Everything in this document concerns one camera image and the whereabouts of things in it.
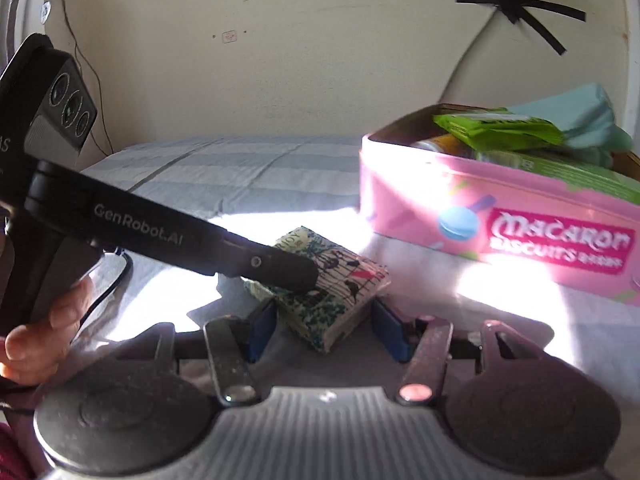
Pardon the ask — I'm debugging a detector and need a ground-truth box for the person's left forearm maroon sleeve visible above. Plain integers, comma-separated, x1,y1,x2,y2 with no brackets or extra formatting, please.
0,422,38,480

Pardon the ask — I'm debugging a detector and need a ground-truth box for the thin dark wall wire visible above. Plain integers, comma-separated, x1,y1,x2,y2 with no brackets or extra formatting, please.
50,0,114,157

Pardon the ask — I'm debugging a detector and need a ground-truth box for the bird print tissue pack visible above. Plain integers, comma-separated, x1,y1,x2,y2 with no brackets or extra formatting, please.
244,227,393,354

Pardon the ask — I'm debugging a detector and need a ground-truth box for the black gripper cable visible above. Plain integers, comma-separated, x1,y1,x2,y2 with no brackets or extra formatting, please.
75,251,134,332

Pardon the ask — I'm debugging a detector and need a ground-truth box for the green carton pack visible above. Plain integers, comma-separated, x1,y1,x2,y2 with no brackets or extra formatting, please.
475,150,637,204

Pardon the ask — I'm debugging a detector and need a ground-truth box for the green snack packet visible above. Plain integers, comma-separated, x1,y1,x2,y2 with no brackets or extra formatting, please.
433,107,566,152

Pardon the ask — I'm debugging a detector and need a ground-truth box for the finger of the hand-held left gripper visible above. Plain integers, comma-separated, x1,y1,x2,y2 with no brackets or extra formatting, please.
215,230,320,293

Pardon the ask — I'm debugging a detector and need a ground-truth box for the striped grey bed sheet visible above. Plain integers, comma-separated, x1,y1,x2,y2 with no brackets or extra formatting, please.
65,135,640,401

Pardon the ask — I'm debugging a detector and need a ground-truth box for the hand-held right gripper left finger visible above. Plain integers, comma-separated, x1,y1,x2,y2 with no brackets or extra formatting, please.
157,300,278,407

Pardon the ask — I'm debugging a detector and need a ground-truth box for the white yellow plastic bottle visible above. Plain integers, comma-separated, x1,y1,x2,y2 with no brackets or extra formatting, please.
411,133,476,159

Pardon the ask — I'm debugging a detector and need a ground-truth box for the black tape cross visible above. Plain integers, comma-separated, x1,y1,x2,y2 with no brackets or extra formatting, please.
455,0,587,56

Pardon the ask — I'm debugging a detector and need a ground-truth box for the teal plush toy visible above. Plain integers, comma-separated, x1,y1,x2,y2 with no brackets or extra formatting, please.
509,84,634,168

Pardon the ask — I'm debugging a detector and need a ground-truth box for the white grey-striped curtain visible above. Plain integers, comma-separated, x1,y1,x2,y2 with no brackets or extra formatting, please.
0,0,51,68

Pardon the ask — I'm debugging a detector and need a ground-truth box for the white power cable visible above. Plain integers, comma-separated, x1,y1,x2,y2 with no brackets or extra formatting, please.
439,4,502,107

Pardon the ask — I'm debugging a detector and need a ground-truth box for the person's left hand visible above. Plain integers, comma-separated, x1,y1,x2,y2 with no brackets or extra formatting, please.
0,280,94,386

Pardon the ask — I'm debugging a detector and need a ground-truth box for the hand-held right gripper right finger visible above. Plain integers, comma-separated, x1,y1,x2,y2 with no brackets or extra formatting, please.
372,302,541,403

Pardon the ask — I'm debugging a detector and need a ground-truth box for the pink biscuit tin box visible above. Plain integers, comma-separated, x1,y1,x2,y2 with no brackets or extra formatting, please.
359,104,640,307

